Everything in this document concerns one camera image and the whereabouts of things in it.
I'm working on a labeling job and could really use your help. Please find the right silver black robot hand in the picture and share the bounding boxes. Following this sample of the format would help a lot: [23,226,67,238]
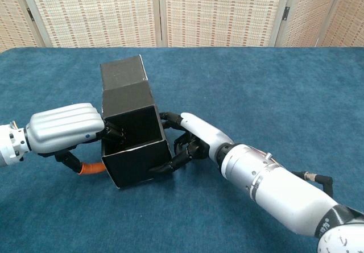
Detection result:
[149,111,235,174]

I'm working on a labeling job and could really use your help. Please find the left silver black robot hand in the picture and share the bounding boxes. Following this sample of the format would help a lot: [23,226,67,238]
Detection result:
[24,102,127,177]

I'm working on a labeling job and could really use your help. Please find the black cardboard box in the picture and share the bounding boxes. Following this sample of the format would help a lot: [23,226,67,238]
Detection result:
[100,55,174,190]

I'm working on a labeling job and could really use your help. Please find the woven folding screen panel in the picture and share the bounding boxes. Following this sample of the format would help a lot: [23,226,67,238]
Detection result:
[16,0,162,48]
[274,0,342,48]
[158,0,292,48]
[315,0,364,48]
[0,0,43,53]

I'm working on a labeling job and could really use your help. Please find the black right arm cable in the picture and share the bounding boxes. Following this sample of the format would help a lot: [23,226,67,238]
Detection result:
[295,171,334,198]

